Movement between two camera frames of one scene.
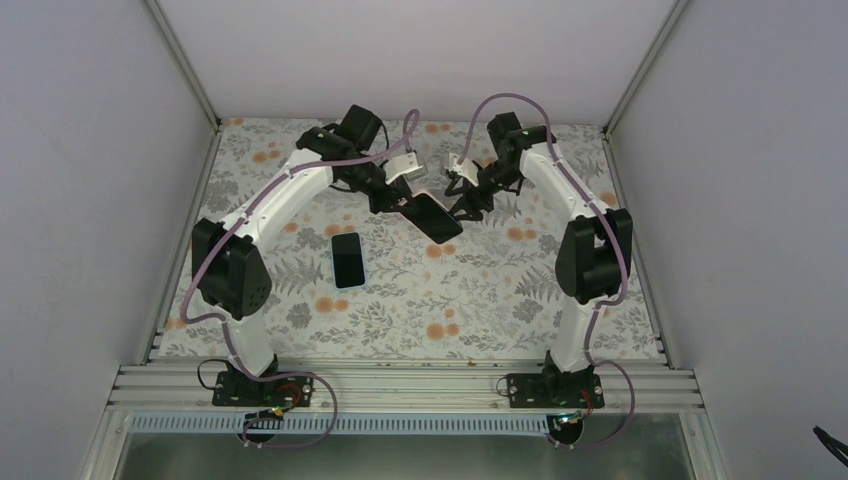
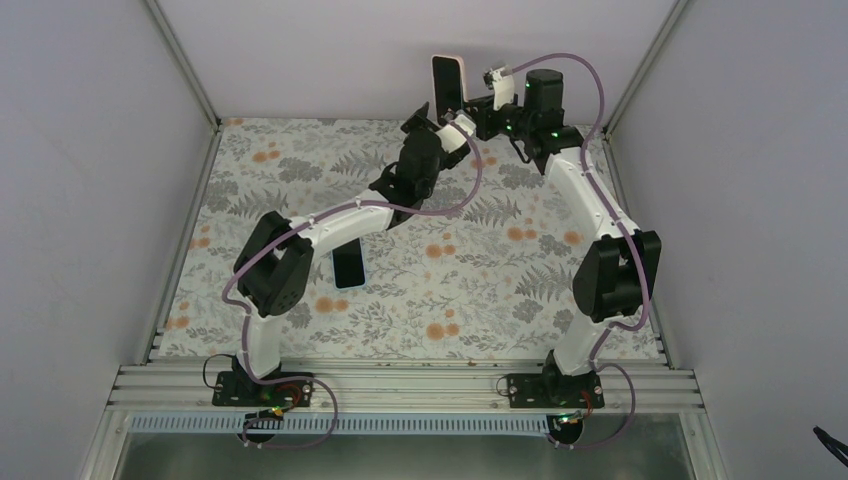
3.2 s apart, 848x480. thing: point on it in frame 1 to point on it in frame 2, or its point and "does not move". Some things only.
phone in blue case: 348,261 does not move
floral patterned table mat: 425,244 does not move
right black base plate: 555,390 does not move
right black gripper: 466,203 to 483,126
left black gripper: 394,195 to 418,121
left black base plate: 235,389 does not move
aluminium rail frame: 404,389 does not move
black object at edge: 832,444 does not move
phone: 436,221 to 448,80
